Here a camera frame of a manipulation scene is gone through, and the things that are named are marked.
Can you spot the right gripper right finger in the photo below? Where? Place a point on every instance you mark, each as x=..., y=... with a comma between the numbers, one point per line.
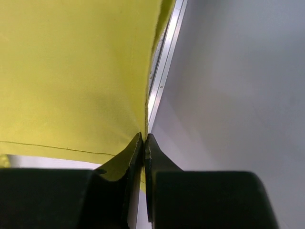
x=155, y=159

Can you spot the aluminium rail frame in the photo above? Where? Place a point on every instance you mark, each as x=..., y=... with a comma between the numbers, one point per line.
x=162, y=60

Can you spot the yellow trousers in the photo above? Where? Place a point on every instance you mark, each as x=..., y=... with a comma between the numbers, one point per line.
x=74, y=75

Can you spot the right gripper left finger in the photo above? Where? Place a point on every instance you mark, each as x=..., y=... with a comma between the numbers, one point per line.
x=127, y=163

